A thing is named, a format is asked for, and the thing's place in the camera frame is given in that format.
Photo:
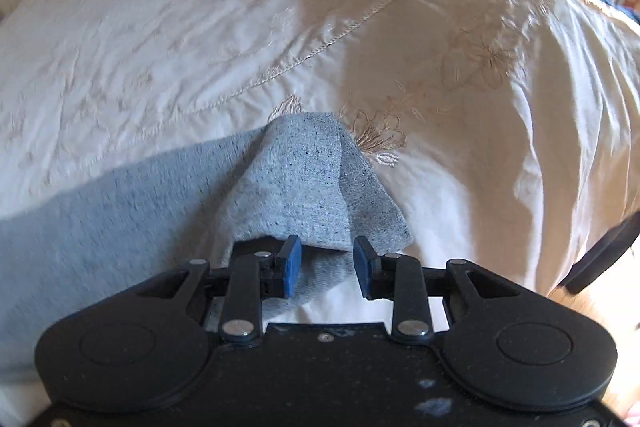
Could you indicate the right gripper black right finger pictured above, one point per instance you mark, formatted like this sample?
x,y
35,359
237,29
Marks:
x,y
385,276

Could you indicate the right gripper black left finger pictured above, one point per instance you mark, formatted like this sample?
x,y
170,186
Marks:
x,y
279,262

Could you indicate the grey speckled pants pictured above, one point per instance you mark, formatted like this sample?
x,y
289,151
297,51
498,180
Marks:
x,y
299,175

